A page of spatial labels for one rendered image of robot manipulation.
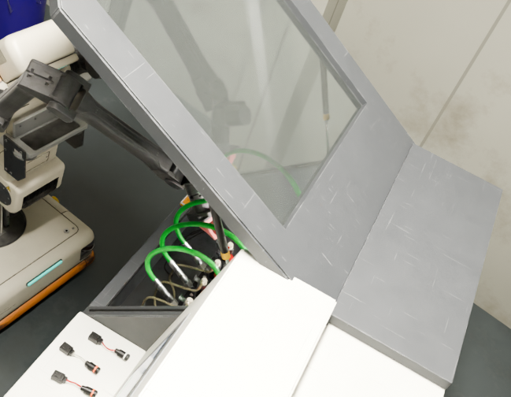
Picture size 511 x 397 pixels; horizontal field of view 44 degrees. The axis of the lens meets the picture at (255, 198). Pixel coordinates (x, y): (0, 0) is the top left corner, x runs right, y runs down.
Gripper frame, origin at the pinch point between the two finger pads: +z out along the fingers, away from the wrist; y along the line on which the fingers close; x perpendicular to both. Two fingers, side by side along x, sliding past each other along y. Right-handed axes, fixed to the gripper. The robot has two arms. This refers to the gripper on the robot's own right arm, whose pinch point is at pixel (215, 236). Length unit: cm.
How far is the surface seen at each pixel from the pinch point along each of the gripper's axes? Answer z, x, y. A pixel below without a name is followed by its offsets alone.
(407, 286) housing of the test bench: 11, -4, 64
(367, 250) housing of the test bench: 2, -3, 56
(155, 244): 0.1, -4.9, -24.1
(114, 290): 3.7, -26.2, -20.4
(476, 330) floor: 140, 155, -20
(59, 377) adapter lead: 10, -56, -7
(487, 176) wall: 57, 169, 1
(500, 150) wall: 44, 169, 11
